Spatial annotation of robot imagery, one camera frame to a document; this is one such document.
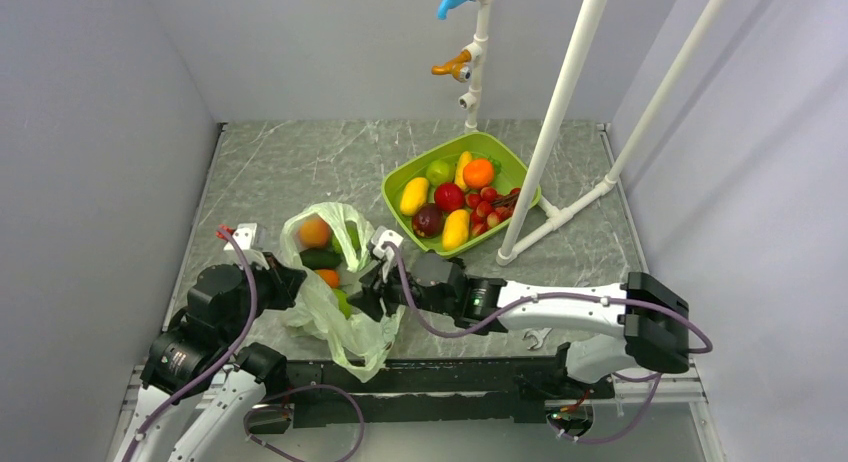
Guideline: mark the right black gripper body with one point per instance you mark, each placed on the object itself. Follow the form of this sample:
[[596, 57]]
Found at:
[[389, 292]]

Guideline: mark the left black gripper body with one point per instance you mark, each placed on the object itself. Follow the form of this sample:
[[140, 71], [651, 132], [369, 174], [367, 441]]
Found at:
[[273, 291]]

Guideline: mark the light green plastic bag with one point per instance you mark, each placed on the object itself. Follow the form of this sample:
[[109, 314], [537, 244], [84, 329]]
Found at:
[[359, 344]]

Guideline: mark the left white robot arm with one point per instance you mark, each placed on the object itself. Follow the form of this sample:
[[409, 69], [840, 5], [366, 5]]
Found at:
[[198, 373]]

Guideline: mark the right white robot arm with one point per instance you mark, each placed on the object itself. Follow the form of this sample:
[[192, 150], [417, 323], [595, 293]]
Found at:
[[637, 323]]

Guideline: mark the orange fruit in bag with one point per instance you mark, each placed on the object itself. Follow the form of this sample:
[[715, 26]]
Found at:
[[330, 276], [314, 233]]

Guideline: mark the green fruit in bag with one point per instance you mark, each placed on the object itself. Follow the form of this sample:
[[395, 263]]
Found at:
[[343, 304], [352, 236]]

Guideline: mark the yellow mango front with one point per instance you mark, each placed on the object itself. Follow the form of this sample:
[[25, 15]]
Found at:
[[456, 230]]

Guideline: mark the yellow mango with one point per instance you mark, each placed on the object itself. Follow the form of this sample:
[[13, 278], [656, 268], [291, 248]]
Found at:
[[456, 230], [414, 196]]

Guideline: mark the dark purple mangosteen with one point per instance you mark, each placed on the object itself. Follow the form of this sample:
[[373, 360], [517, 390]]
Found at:
[[428, 221]]

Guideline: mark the green plastic basket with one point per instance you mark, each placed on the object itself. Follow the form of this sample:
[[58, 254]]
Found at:
[[511, 172]]

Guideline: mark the red apple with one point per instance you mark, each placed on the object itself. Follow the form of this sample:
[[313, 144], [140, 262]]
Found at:
[[449, 197]]

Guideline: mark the yellow mango left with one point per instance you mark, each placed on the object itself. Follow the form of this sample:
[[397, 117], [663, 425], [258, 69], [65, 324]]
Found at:
[[414, 196]]

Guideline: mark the silver wrench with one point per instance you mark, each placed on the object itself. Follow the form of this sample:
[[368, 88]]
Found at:
[[536, 338]]

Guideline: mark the green apple in basket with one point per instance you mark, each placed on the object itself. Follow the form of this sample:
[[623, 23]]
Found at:
[[440, 172]]

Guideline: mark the orange fruit in basket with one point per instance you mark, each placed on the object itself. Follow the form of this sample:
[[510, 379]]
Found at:
[[479, 173]]

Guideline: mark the yellow banana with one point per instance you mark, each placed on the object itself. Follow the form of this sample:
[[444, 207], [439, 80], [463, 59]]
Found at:
[[464, 159]]

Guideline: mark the white pipe with faucets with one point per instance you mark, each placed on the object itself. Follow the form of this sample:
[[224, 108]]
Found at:
[[478, 49]]

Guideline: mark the orange faucet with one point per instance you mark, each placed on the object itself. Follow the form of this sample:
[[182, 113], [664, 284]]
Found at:
[[459, 67]]

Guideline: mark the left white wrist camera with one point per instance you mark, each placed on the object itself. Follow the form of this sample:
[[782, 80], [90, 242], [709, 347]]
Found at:
[[250, 238]]

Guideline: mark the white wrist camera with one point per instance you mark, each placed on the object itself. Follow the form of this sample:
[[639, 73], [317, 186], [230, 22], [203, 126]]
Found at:
[[383, 247], [250, 238]]

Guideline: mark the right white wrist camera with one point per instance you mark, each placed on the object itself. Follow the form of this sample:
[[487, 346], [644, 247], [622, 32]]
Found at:
[[383, 247]]

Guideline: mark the white pvc pipe frame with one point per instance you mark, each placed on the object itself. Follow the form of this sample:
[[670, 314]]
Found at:
[[583, 34]]

